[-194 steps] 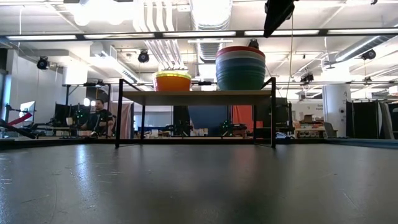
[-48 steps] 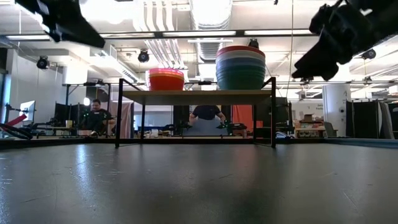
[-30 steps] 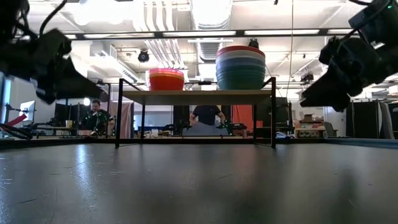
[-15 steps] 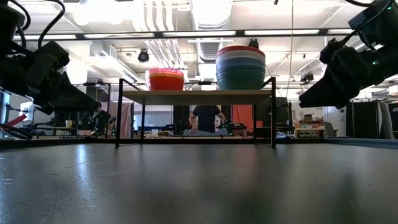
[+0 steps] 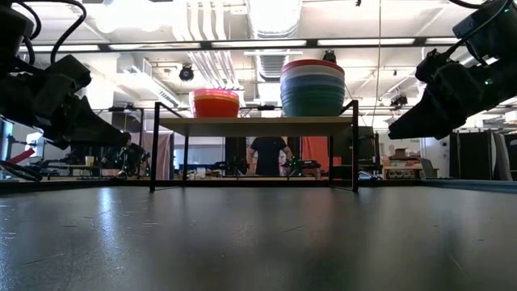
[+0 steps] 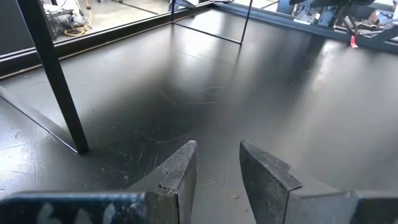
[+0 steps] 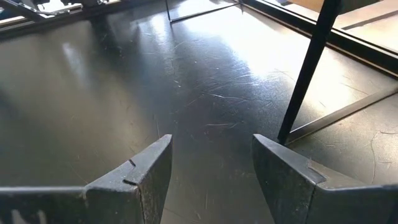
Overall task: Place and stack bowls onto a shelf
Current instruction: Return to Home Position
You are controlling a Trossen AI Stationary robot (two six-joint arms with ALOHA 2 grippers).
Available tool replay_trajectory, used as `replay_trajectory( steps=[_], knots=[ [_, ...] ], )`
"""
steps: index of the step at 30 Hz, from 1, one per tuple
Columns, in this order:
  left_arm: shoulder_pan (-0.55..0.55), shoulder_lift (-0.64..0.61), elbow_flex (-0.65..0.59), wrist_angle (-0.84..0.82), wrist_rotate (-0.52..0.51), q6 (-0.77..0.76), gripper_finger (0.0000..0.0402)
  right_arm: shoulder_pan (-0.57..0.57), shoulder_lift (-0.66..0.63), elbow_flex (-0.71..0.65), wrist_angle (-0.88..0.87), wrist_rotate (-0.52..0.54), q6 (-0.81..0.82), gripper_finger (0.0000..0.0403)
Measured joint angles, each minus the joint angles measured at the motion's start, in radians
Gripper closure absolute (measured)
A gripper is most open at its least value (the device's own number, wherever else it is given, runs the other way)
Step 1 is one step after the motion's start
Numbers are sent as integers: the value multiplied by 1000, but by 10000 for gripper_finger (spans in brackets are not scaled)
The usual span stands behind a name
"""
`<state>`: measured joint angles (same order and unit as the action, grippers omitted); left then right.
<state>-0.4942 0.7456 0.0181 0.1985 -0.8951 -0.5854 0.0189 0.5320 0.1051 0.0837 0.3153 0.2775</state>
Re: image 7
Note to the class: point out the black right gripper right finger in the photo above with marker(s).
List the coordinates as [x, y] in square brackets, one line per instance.
[298, 193]

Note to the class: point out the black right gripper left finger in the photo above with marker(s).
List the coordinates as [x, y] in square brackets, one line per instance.
[124, 199]

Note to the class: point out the black table mat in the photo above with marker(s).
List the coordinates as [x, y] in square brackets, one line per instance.
[155, 87]

